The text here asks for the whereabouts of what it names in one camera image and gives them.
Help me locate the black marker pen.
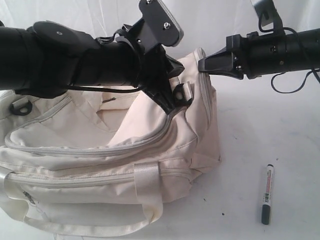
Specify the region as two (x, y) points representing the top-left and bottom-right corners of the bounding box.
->
(261, 164), (274, 225)

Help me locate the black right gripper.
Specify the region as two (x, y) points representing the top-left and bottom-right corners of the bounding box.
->
(198, 31), (320, 80)

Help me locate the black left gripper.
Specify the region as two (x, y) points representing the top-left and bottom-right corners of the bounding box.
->
(94, 23), (186, 116)

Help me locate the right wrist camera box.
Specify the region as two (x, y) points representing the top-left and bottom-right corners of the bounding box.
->
(250, 0), (285, 34)

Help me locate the cream fabric duffel bag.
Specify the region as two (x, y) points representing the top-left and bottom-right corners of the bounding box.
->
(0, 48), (221, 238)

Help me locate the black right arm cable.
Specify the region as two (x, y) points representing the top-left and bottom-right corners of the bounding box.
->
(258, 12), (320, 94)

